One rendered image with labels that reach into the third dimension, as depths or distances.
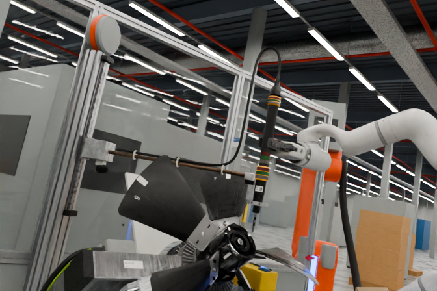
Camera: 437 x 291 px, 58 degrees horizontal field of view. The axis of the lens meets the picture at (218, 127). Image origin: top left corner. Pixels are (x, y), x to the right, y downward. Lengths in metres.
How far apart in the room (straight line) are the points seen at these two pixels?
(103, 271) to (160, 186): 0.28
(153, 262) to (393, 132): 0.85
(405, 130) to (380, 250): 7.89
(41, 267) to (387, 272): 8.14
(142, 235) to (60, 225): 0.34
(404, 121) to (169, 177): 0.77
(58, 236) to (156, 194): 0.52
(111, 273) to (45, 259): 0.51
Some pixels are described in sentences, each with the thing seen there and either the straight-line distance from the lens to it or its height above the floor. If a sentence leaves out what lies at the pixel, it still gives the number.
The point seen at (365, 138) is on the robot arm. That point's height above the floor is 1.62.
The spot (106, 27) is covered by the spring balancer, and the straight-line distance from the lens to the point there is 1.63.
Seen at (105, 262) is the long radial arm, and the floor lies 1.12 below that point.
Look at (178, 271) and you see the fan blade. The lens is 1.03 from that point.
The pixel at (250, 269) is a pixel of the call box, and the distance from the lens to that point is 1.75.
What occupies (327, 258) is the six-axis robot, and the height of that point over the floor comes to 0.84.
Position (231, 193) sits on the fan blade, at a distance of 1.40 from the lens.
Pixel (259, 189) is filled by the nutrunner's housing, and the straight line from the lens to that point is 1.29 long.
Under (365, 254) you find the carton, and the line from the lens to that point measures 9.30.
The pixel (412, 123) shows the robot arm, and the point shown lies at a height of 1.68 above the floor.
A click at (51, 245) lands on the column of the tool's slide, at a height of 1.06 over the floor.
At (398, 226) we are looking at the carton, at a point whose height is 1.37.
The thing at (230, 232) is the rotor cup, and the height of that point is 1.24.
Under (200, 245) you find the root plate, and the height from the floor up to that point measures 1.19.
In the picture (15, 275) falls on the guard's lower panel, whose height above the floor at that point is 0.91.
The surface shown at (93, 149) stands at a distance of 1.51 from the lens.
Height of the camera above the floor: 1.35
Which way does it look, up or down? 9 degrees up
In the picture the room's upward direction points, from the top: 11 degrees clockwise
